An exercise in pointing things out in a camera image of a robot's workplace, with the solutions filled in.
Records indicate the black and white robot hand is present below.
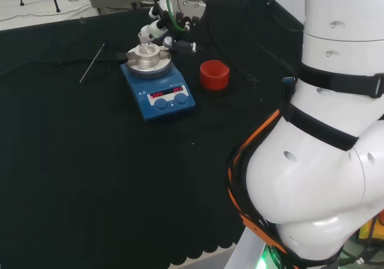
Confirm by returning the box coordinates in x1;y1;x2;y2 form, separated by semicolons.
139;0;208;55

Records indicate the heater with blue base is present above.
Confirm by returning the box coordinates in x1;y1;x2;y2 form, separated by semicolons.
119;51;196;123

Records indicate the red ribbed plastic cup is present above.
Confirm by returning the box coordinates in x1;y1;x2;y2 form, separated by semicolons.
199;59;231;92

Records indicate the thin metal rod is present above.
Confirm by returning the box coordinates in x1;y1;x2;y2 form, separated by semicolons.
79;43;107;83

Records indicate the black bench cloth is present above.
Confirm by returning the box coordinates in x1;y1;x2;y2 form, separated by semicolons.
0;0;305;269

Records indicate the green cable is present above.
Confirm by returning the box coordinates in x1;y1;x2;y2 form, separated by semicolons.
164;0;188;37

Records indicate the aluminium heating block with handles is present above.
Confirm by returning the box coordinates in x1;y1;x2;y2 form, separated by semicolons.
118;47;172;72

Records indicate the orange cable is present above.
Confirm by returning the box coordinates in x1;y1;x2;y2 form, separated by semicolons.
227;109;289;252

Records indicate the black heater power cable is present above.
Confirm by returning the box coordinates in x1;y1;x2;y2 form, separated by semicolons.
0;39;127;76

